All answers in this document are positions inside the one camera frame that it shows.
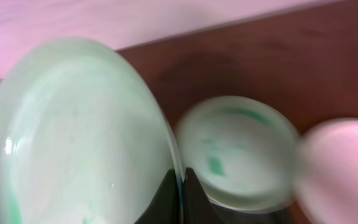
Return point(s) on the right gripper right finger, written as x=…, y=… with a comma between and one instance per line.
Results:
x=196, y=206

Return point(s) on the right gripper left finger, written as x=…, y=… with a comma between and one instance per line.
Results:
x=165, y=205

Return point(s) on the white plate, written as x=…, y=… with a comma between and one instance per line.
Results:
x=82, y=138
x=327, y=186
x=243, y=152

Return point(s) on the white plate bottom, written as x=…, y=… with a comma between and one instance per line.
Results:
x=82, y=138

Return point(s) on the white plate top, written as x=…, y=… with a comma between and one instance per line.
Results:
x=327, y=186

